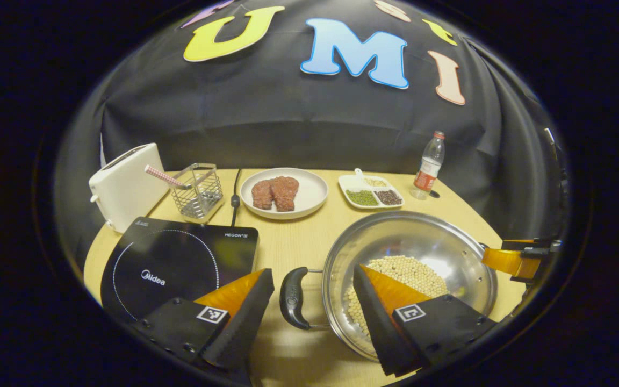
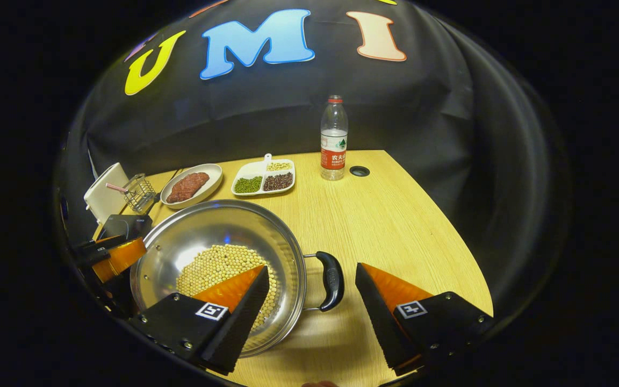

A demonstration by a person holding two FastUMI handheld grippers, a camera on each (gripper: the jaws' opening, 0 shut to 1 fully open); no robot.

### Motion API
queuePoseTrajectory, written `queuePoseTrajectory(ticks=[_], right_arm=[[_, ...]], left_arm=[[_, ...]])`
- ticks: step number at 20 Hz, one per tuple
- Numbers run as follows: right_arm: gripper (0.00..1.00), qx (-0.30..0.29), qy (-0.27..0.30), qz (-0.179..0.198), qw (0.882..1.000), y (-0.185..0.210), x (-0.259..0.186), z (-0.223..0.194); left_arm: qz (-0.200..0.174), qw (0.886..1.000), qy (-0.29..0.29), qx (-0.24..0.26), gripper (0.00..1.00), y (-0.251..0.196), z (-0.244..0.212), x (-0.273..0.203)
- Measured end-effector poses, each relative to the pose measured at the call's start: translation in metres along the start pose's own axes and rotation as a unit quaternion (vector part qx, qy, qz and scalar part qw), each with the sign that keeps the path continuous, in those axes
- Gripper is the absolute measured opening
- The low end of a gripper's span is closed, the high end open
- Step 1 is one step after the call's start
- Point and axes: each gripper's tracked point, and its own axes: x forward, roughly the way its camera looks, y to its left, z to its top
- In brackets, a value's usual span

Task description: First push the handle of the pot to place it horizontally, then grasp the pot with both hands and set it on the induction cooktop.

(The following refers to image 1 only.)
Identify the pile of soybeans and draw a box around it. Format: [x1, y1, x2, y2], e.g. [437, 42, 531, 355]
[344, 255, 450, 336]

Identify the round white plate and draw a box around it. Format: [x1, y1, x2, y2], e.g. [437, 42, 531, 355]
[240, 167, 329, 220]

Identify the stainless steel pot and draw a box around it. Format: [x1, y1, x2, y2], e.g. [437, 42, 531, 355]
[279, 211, 499, 362]

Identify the plastic bottle with red label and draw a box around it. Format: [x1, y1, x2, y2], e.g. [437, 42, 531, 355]
[410, 131, 445, 200]

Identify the black backdrop cloth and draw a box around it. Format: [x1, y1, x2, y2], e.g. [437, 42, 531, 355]
[54, 0, 571, 269]

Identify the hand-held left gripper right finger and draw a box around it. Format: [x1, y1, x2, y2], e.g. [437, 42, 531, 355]
[352, 263, 503, 377]

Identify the black power cable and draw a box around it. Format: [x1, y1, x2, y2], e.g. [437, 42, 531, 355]
[229, 168, 243, 227]

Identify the white divided dish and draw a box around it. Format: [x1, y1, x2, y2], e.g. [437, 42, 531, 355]
[338, 173, 405, 210]

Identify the white toaster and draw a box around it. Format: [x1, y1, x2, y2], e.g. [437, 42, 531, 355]
[88, 142, 166, 233]

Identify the black induction cooktop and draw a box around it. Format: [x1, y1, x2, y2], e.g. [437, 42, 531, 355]
[100, 217, 260, 323]

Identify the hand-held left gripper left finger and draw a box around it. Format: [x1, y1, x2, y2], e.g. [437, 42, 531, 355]
[129, 268, 276, 371]

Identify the metal wire basket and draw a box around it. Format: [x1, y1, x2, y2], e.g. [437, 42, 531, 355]
[171, 163, 224, 224]

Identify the pile of green beans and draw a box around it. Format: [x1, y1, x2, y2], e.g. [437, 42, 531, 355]
[346, 189, 379, 207]

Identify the pink checkered straw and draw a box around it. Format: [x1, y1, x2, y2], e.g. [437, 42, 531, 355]
[144, 164, 193, 190]

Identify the red meat piece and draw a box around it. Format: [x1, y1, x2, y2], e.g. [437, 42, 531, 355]
[270, 176, 300, 212]
[251, 180, 275, 210]

